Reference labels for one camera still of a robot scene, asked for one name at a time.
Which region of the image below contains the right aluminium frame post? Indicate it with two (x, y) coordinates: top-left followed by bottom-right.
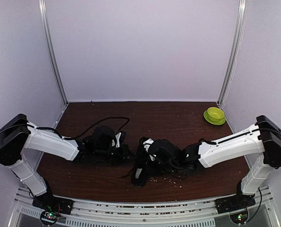
(217, 0), (247, 107)

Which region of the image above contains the left aluminium frame post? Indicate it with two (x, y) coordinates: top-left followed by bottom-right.
(38, 0), (68, 105)

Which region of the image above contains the front aluminium rail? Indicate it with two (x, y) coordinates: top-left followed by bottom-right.
(12, 186), (280, 227)

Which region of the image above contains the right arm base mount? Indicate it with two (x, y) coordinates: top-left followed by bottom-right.
(215, 196), (255, 225)

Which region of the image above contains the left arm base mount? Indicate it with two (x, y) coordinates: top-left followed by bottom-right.
(32, 197), (74, 226)

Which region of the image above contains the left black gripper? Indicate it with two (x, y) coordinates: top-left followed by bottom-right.
(95, 143), (137, 166)

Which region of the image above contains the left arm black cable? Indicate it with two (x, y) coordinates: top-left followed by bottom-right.
(0, 116), (130, 161)

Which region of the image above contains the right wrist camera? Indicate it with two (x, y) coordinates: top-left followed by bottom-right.
(140, 138), (154, 152)

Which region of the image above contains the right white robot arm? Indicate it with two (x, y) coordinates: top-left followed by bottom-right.
(141, 115), (281, 209)

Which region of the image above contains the aluminium frame post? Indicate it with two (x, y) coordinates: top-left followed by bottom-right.
(38, 0), (68, 105)
(217, 0), (247, 107)

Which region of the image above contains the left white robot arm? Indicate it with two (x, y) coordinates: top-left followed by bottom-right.
(0, 113), (135, 210)

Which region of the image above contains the green bowl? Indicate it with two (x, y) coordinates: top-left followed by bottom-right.
(204, 107), (226, 125)

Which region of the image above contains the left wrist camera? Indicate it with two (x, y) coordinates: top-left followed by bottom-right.
(111, 131), (126, 148)

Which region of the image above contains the black sneaker shoe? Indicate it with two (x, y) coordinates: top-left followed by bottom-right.
(131, 137), (153, 188)

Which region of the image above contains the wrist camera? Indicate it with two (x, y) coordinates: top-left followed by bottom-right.
(140, 138), (154, 152)
(111, 131), (126, 148)

